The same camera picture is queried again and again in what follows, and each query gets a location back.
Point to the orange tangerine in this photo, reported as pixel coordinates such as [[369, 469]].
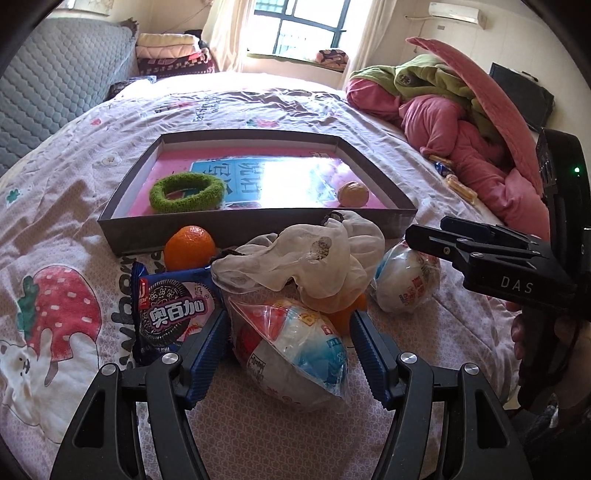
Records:
[[344, 319], [189, 247]]

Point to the grey cardboard box pink bottom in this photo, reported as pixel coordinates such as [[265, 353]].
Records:
[[138, 230]]

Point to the plastic-wrapped toy egg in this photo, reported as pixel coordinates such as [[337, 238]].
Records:
[[406, 286], [286, 353]]

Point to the walnut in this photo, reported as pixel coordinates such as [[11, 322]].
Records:
[[353, 194]]

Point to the flat pink cushion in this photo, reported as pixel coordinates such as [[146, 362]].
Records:
[[489, 101]]

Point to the blue yellow snack packet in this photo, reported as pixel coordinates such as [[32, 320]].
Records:
[[444, 166]]

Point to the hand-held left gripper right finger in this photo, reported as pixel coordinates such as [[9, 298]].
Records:
[[370, 357]]

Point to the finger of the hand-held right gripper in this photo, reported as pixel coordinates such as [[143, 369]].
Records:
[[485, 229], [434, 244]]

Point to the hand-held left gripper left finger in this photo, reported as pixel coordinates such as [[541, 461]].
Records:
[[208, 353]]

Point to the grey quilted headboard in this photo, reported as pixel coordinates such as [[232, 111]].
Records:
[[55, 83]]

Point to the patterned blanket on windowsill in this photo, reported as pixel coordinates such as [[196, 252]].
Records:
[[331, 57]]

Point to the green blanket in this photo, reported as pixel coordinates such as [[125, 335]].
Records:
[[415, 78]]

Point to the blue cookie packet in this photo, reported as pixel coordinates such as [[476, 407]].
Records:
[[166, 314]]

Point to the black television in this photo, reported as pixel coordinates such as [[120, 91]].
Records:
[[526, 97]]

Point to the white air conditioner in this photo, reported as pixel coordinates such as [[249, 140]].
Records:
[[457, 14]]

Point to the dark cushion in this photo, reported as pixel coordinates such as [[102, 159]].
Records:
[[129, 87]]

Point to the dark patterned folded blanket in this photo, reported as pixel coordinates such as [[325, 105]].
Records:
[[184, 65]]

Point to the white curtain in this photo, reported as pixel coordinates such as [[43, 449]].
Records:
[[228, 32], [362, 46]]

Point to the cream folded blanket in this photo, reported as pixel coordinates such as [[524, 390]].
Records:
[[166, 39]]

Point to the barred window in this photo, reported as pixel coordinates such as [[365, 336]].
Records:
[[304, 27]]

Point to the pink quilt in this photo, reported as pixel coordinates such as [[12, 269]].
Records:
[[471, 157]]

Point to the floral wall panel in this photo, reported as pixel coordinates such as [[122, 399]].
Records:
[[87, 5]]

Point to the person's right hand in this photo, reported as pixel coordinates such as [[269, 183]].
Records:
[[518, 339]]

